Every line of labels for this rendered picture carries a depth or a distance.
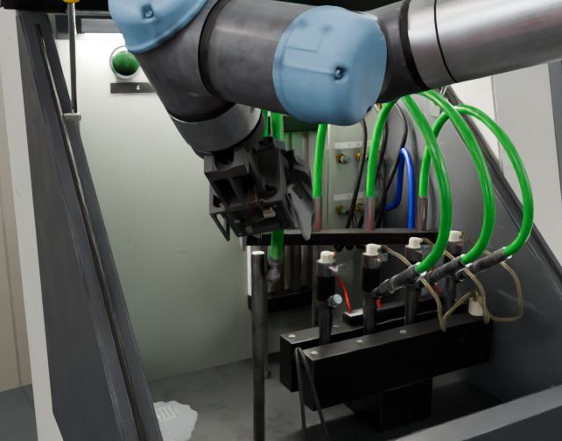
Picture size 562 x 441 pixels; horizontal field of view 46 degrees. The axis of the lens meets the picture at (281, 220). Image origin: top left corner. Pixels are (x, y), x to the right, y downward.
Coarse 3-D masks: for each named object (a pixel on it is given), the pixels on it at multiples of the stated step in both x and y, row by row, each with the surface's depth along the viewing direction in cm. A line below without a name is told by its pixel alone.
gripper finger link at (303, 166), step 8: (288, 152) 66; (288, 160) 66; (296, 160) 66; (296, 168) 66; (304, 168) 67; (288, 176) 67; (296, 176) 67; (304, 176) 67; (304, 184) 69; (312, 192) 71; (312, 200) 71
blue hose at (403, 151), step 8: (400, 152) 121; (408, 152) 119; (400, 160) 122; (408, 160) 118; (400, 168) 123; (408, 168) 118; (400, 176) 123; (408, 176) 118; (400, 184) 124; (400, 192) 125; (400, 200) 126; (384, 208) 129; (392, 208) 127
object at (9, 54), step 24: (0, 24) 116; (0, 48) 120; (24, 120) 103; (24, 144) 106; (24, 168) 110; (24, 192) 114; (24, 216) 118; (24, 240) 122; (24, 264) 127; (24, 288) 132; (48, 384) 114; (48, 408) 118; (48, 432) 123
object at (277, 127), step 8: (264, 112) 105; (272, 112) 73; (272, 120) 73; (280, 120) 73; (272, 128) 73; (280, 128) 72; (264, 136) 107; (280, 136) 72; (272, 232) 74; (280, 232) 74; (272, 240) 75; (280, 240) 75; (272, 248) 77; (280, 248) 76; (272, 256) 78; (280, 256) 79
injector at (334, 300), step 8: (320, 264) 94; (328, 264) 94; (320, 272) 94; (328, 272) 94; (320, 280) 95; (328, 280) 94; (320, 288) 95; (328, 288) 95; (320, 296) 95; (328, 296) 95; (336, 296) 94; (320, 304) 96; (328, 304) 94; (336, 304) 94; (320, 312) 96; (328, 312) 96; (320, 320) 97; (328, 320) 96; (320, 328) 97; (328, 328) 97; (320, 336) 97; (328, 336) 97; (320, 344) 98
